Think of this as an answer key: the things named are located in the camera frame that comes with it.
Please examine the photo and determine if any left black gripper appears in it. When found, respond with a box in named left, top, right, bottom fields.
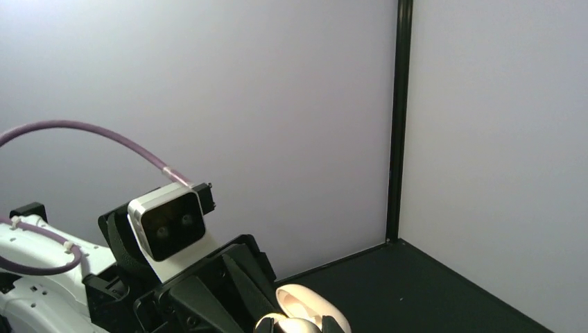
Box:
left=83, top=234, right=280, bottom=332

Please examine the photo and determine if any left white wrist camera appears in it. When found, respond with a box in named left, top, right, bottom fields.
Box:
left=127, top=182, right=219, bottom=283

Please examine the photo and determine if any black left frame post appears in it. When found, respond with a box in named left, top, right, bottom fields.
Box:
left=386, top=0, right=414, bottom=243

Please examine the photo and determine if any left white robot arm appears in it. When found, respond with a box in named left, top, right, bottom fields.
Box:
left=1, top=204, right=280, bottom=332

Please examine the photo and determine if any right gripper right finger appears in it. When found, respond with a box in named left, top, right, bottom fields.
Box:
left=321, top=316, right=345, bottom=333

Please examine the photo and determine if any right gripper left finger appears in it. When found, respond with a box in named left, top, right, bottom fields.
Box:
left=257, top=321, right=275, bottom=333

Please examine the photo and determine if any white square charging case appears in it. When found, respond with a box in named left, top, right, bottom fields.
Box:
left=254, top=284, right=352, bottom=333

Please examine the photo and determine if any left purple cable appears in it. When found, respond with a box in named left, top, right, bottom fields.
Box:
left=0, top=120, right=194, bottom=277

